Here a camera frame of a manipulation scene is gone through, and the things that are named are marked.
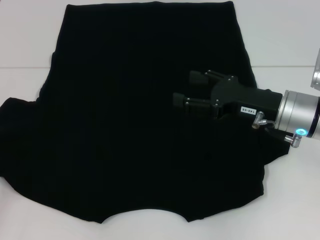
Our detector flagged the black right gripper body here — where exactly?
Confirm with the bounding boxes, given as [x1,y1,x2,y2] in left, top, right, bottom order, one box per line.
[209,74,284,120]

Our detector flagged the black shirt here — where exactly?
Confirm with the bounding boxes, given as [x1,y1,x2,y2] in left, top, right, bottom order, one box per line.
[0,1,291,219]

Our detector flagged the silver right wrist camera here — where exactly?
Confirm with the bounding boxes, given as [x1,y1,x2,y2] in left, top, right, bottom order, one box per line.
[309,47,320,92]

